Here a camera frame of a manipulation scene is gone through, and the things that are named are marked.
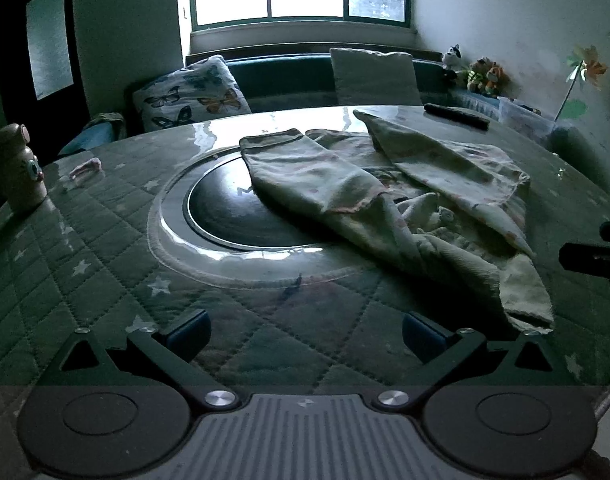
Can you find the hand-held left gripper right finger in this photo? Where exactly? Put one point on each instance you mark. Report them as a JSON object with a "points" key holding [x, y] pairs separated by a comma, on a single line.
{"points": [[422, 335]]}

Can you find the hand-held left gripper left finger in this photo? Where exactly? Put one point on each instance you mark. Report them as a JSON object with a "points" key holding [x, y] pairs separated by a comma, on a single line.
{"points": [[187, 332]]}

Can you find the pale printed pyjama top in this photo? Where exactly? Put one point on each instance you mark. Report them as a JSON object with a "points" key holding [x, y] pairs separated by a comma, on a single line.
{"points": [[310, 175]]}

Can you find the round black cooktop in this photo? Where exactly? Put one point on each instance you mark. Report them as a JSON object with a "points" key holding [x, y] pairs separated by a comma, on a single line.
{"points": [[225, 210]]}

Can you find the clear plastic container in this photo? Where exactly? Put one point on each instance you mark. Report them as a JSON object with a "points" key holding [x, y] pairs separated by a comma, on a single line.
{"points": [[525, 120]]}

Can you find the paper pinwheel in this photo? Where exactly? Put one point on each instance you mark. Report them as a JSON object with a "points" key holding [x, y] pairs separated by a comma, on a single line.
{"points": [[587, 65]]}

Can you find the orange plush toy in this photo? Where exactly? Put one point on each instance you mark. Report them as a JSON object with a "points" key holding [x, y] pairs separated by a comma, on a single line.
{"points": [[496, 80]]}

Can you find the small pink clip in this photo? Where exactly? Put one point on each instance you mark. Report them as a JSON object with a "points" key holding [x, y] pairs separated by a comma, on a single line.
{"points": [[87, 167]]}

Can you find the black remote control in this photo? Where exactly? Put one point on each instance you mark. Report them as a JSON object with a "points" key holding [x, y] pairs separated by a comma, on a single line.
{"points": [[457, 115]]}

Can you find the blue cushion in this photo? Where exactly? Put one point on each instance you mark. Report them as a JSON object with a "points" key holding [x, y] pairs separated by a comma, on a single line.
{"points": [[92, 137]]}

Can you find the owl-shaped bottle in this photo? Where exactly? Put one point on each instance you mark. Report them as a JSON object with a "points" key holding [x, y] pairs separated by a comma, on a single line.
{"points": [[17, 170]]}

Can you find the butterfly print pillow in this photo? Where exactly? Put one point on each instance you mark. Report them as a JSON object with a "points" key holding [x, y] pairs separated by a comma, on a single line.
{"points": [[195, 95]]}

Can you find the black and white plush toy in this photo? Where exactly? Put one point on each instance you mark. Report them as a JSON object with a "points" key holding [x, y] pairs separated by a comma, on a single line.
{"points": [[452, 57]]}

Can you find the white pillow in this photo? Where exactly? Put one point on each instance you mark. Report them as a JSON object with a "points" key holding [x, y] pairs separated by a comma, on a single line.
{"points": [[375, 77]]}

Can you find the teal sofa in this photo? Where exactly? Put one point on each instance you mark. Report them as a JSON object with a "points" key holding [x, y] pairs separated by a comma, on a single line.
{"points": [[285, 77]]}

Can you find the dark door with frosted glass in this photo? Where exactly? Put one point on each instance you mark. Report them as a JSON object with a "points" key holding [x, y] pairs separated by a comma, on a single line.
{"points": [[15, 60]]}

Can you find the green leaf wall sticker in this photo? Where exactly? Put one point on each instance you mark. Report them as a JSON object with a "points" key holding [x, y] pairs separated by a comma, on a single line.
{"points": [[575, 109]]}

